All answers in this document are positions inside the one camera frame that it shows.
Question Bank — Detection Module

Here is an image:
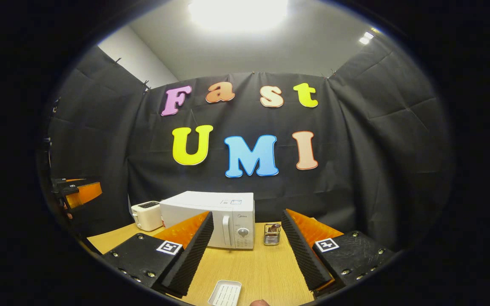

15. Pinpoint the white microwave oven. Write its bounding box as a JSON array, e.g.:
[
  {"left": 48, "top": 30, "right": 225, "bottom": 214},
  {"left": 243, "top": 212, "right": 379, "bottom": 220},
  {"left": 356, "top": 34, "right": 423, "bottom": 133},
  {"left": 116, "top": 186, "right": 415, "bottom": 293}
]
[{"left": 160, "top": 191, "right": 256, "bottom": 250}]

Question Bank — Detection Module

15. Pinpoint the white toaster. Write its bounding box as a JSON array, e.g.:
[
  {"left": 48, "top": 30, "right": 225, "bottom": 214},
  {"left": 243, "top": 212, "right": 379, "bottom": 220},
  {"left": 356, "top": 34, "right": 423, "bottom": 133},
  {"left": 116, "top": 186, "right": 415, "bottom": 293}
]
[{"left": 131, "top": 201, "right": 164, "bottom": 232}]

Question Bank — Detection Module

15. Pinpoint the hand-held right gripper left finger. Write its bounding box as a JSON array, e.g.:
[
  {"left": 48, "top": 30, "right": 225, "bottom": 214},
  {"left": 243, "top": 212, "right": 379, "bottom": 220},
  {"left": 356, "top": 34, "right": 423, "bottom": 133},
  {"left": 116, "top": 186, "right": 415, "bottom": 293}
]
[{"left": 101, "top": 211, "right": 215, "bottom": 298}]

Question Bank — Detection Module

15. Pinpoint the white ridged dish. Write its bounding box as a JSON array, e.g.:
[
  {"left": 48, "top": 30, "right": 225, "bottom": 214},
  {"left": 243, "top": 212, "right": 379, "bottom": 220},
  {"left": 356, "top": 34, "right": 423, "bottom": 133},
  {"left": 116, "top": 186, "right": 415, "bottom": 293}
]
[{"left": 208, "top": 280, "right": 242, "bottom": 306}]

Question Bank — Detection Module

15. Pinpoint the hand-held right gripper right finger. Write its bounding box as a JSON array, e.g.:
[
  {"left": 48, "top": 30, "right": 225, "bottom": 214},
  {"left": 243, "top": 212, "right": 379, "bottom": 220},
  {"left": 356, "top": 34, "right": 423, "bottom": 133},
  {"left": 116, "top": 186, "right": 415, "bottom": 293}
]
[{"left": 281, "top": 208, "right": 396, "bottom": 298}]

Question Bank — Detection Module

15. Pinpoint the large ceiling light panel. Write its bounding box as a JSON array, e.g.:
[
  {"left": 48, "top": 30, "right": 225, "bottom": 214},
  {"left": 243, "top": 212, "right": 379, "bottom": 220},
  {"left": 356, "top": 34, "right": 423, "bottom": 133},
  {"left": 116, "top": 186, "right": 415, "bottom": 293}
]
[{"left": 188, "top": 0, "right": 289, "bottom": 33}]

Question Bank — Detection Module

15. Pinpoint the black backdrop cloth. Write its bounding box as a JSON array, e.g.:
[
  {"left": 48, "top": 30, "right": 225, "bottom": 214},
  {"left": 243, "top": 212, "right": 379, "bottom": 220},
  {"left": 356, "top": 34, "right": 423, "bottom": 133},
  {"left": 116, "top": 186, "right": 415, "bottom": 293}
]
[{"left": 41, "top": 36, "right": 454, "bottom": 251}]

